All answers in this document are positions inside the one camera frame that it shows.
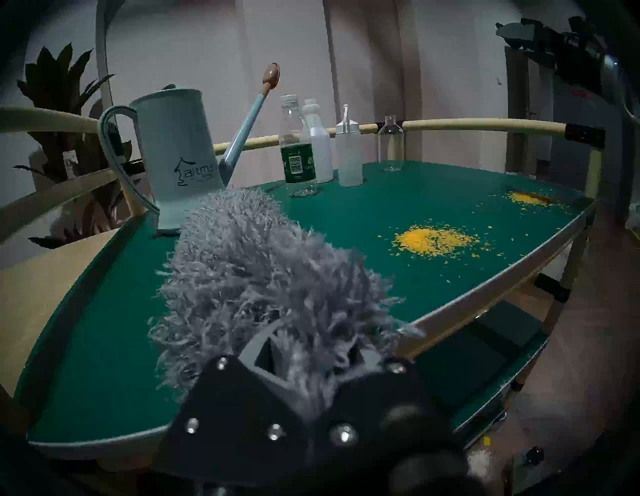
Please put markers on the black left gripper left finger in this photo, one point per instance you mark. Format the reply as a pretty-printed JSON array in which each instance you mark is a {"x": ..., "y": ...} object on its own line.
[{"x": 235, "y": 425}]

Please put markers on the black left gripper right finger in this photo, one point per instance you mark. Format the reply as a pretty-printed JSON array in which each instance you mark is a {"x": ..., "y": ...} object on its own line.
[{"x": 390, "y": 440}]

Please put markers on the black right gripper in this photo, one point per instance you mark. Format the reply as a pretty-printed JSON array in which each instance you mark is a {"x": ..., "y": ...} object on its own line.
[{"x": 575, "y": 55}]

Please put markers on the grey fluffy duster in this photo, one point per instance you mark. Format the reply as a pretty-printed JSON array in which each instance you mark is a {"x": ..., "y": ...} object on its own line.
[{"x": 260, "y": 270}]

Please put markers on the green three-tier shelf cart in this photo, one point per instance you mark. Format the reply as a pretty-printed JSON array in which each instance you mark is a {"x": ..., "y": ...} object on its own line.
[{"x": 400, "y": 200}]

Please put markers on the dark door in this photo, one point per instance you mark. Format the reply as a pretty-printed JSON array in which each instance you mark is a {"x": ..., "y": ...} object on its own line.
[{"x": 517, "y": 110}]

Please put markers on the spilled crumbs on floor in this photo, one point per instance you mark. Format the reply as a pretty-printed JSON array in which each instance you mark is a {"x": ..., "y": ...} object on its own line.
[{"x": 482, "y": 462}]

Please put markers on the black star knob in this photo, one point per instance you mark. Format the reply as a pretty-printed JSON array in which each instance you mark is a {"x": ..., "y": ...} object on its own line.
[{"x": 534, "y": 455}]

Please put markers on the yellow crumb pile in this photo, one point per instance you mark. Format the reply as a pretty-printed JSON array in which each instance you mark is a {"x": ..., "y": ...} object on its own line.
[
  {"x": 530, "y": 198},
  {"x": 432, "y": 240}
]

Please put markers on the clear glass bottle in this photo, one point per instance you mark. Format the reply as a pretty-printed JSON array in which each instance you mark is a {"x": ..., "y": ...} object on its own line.
[{"x": 391, "y": 145}]

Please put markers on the white pump bottle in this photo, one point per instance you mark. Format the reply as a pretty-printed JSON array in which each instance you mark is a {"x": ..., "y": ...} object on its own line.
[{"x": 349, "y": 160}]

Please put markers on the tall white plastic bottle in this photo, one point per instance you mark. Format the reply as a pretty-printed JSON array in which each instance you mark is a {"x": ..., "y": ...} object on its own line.
[{"x": 322, "y": 150}]

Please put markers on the clear green-label water bottle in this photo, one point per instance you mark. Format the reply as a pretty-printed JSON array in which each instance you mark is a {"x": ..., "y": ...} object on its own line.
[{"x": 297, "y": 165}]

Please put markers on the teal watering can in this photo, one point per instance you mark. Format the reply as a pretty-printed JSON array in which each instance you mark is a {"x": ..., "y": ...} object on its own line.
[{"x": 175, "y": 150}]

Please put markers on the tall dark leafy plant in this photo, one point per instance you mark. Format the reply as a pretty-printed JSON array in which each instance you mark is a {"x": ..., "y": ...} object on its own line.
[{"x": 55, "y": 75}]

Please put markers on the grey metal robot base plate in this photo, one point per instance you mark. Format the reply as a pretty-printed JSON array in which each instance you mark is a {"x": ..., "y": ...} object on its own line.
[{"x": 520, "y": 477}]

